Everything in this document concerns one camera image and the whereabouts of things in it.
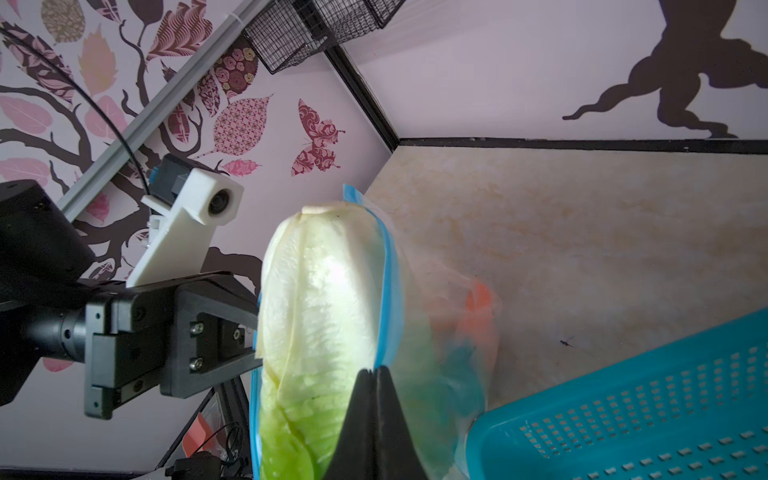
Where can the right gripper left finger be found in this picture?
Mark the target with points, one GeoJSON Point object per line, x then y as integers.
{"type": "Point", "coordinates": [354, 457]}

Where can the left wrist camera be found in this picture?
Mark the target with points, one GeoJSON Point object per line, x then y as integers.
{"type": "Point", "coordinates": [188, 202]}

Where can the orange toy carrot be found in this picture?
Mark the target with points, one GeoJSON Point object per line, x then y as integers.
{"type": "Point", "coordinates": [477, 323]}

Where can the teal plastic basket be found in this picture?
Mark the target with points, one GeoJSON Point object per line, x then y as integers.
{"type": "Point", "coordinates": [693, 409]}

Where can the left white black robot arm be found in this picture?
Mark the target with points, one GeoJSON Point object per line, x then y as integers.
{"type": "Point", "coordinates": [42, 260]}

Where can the clear blue zip top bag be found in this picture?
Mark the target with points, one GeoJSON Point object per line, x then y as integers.
{"type": "Point", "coordinates": [441, 377]}

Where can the green toy lettuce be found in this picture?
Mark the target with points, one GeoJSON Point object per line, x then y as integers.
{"type": "Point", "coordinates": [321, 285]}

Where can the black wire wall basket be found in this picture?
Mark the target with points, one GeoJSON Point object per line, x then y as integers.
{"type": "Point", "coordinates": [285, 33]}

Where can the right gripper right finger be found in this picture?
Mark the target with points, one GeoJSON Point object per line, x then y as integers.
{"type": "Point", "coordinates": [394, 453]}

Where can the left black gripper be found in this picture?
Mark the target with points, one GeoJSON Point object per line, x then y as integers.
{"type": "Point", "coordinates": [123, 338]}

